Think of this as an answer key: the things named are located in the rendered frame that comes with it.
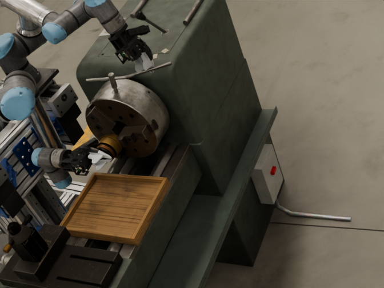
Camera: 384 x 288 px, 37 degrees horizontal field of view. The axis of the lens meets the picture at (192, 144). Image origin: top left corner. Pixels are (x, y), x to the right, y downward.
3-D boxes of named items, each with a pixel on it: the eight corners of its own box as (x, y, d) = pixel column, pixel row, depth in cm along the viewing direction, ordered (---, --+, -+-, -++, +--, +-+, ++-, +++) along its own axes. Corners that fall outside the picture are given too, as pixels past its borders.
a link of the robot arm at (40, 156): (47, 158, 236) (36, 143, 231) (67, 159, 231) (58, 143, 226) (36, 171, 232) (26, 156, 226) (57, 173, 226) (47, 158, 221)
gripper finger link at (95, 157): (106, 167, 211) (86, 166, 216) (113, 156, 215) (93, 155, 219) (102, 161, 209) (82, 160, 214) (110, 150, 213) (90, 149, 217)
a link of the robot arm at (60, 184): (73, 169, 244) (61, 151, 237) (74, 186, 235) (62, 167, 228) (56, 176, 244) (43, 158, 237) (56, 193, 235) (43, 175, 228)
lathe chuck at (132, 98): (106, 136, 248) (86, 79, 226) (172, 148, 237) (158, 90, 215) (96, 150, 243) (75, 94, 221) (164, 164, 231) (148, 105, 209)
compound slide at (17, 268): (50, 231, 212) (43, 223, 209) (71, 235, 207) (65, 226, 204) (19, 278, 199) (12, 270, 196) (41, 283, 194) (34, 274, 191)
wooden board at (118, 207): (98, 178, 243) (94, 172, 241) (171, 184, 226) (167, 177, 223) (61, 235, 225) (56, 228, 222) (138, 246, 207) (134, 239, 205)
